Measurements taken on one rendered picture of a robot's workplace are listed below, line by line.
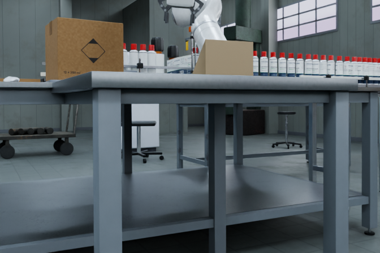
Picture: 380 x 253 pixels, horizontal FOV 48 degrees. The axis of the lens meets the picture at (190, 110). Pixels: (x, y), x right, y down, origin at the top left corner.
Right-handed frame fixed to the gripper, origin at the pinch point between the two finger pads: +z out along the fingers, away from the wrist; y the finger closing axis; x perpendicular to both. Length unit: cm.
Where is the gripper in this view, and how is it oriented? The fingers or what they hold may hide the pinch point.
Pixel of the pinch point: (178, 21)
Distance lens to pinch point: 158.2
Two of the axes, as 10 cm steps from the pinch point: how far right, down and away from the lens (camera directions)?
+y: -9.9, -1.1, 1.1
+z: -0.9, 9.9, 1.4
